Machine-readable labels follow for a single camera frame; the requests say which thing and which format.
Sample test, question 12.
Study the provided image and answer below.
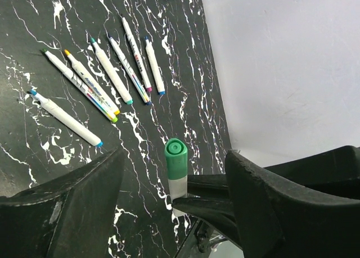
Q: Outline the dark blue cap marker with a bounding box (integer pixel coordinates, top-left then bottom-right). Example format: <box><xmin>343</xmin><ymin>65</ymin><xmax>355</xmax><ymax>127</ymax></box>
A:
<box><xmin>145</xmin><ymin>37</ymin><xmax>165</xmax><ymax>96</ymax></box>

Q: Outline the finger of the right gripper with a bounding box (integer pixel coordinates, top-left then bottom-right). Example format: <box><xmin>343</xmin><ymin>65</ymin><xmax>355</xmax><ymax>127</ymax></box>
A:
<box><xmin>172</xmin><ymin>197</ymin><xmax>245</xmax><ymax>249</ymax></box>
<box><xmin>187</xmin><ymin>146</ymin><xmax>359</xmax><ymax>199</ymax></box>

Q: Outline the teal cap marker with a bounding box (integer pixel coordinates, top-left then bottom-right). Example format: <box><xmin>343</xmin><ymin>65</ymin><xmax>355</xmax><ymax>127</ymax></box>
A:
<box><xmin>90</xmin><ymin>37</ymin><xmax>133</xmax><ymax>105</ymax></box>

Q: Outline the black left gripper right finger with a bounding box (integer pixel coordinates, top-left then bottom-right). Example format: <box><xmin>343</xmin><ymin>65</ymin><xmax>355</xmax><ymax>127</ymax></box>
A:
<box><xmin>225</xmin><ymin>150</ymin><xmax>359</xmax><ymax>257</ymax></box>

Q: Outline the light blue cap marker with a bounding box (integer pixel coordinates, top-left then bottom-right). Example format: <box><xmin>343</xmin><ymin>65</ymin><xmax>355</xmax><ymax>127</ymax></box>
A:
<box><xmin>107</xmin><ymin>35</ymin><xmax>152</xmax><ymax>105</ymax></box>

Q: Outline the purple cap marker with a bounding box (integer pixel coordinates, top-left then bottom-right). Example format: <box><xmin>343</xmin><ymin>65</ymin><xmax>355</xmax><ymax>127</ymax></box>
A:
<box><xmin>121</xmin><ymin>16</ymin><xmax>152</xmax><ymax>92</ymax></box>

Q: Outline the yellow cap marker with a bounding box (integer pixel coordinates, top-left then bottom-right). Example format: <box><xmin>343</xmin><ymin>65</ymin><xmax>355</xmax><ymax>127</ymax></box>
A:
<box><xmin>64</xmin><ymin>49</ymin><xmax>120</xmax><ymax>115</ymax></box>

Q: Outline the dark green cap marker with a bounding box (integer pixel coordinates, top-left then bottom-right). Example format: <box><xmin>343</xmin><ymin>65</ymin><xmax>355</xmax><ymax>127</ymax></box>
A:
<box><xmin>164</xmin><ymin>138</ymin><xmax>188</xmax><ymax>202</ymax></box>

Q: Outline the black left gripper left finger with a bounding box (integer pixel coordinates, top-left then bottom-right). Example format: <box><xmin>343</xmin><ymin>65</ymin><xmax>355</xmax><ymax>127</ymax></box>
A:
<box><xmin>1</xmin><ymin>148</ymin><xmax>125</xmax><ymax>257</ymax></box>

